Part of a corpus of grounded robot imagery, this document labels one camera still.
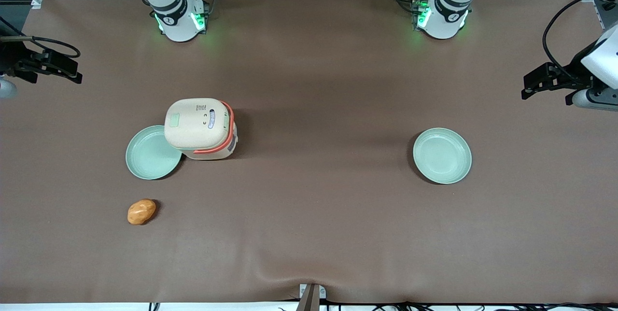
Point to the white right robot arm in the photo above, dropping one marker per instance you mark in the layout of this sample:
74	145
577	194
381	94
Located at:
176	16

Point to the pale green plate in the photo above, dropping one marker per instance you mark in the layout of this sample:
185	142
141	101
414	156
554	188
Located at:
149	159
442	155

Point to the orange-brown bread roll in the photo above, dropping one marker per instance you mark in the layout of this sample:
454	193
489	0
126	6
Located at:
141	211

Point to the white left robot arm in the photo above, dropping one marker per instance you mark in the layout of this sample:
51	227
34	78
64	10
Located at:
444	16

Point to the brown table mat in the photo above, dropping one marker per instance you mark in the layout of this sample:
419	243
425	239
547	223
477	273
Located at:
328	214

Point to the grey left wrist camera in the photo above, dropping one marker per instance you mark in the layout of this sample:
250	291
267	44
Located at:
596	101

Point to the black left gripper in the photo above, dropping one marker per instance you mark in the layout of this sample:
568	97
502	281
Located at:
571	73

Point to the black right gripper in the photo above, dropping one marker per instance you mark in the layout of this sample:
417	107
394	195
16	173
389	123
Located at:
10	58

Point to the grey metal table bracket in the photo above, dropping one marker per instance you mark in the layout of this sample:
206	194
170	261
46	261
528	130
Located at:
311	296

